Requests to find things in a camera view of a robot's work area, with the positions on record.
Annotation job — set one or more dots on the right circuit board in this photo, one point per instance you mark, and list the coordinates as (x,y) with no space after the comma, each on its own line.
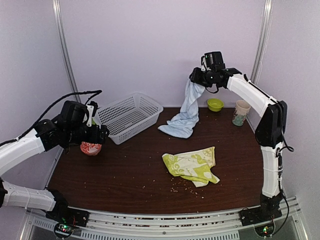
(264,230)

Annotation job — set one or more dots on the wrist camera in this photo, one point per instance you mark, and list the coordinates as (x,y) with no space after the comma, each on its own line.
(74,114)
(213,61)

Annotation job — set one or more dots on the red patterned bowl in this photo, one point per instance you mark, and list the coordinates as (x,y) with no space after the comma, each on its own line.
(90,149)

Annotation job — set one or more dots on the left aluminium corner post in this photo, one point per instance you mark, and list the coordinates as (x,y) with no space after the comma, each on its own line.
(63,44)

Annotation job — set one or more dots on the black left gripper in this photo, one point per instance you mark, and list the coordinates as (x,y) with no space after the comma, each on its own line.
(93,138)

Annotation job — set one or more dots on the white perforated plastic basket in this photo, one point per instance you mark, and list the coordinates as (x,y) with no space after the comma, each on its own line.
(128,116)

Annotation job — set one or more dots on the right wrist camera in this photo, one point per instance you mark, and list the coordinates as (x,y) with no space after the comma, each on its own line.
(213,61)

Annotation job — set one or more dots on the small green bowl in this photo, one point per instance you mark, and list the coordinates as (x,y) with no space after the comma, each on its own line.
(215,104)

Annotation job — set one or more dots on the left circuit board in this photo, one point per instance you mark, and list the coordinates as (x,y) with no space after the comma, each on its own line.
(62,230)

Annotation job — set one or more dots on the right aluminium corner post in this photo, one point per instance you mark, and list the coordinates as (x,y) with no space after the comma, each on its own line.
(263,40)

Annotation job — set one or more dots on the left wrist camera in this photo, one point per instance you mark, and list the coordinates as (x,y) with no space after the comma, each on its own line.
(74,114)

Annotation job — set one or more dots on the circuit board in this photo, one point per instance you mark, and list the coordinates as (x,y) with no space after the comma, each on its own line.
(62,230)
(264,230)

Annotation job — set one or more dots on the floral ceramic cup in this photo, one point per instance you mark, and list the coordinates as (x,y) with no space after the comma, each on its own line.
(241,111)

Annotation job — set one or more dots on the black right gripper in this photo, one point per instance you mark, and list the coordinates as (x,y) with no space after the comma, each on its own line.
(195,77)

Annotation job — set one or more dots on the light blue towel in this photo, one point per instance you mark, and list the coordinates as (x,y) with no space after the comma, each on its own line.
(182,124)

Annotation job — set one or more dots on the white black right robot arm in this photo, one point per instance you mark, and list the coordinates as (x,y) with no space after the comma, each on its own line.
(269,133)

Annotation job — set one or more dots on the green patterned white towel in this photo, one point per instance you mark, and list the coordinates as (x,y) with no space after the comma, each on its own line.
(194,166)

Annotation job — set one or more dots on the aluminium corner post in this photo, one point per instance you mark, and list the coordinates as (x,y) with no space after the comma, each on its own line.
(263,40)
(63,44)

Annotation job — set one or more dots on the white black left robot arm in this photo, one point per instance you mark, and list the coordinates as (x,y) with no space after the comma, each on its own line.
(45,136)

